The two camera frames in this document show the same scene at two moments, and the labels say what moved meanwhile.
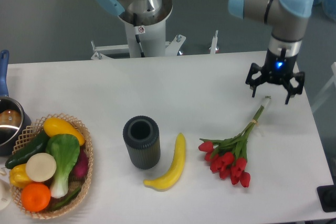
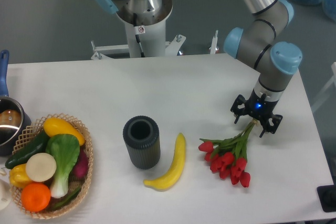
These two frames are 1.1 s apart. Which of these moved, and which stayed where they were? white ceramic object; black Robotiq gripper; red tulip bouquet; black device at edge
Moved: black Robotiq gripper
Stayed: white ceramic object; red tulip bouquet; black device at edge
